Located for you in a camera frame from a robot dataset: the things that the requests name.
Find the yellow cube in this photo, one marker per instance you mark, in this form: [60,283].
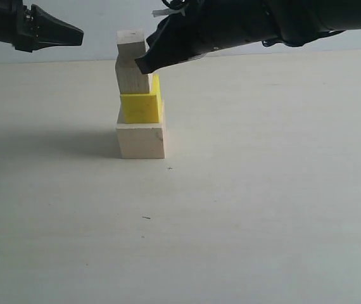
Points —
[144,108]

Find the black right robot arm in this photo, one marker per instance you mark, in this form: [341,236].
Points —
[303,22]

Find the medium wooden cube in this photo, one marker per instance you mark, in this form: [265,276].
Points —
[130,79]

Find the small wooden cube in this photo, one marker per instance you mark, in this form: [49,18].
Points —
[131,44]

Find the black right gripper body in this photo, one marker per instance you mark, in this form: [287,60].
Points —
[212,26]

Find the large wooden cube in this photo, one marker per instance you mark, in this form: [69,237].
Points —
[141,140]

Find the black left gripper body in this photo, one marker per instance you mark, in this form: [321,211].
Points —
[17,25]

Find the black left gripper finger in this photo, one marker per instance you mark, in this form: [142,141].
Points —
[49,31]

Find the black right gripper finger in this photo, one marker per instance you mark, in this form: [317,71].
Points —
[173,42]

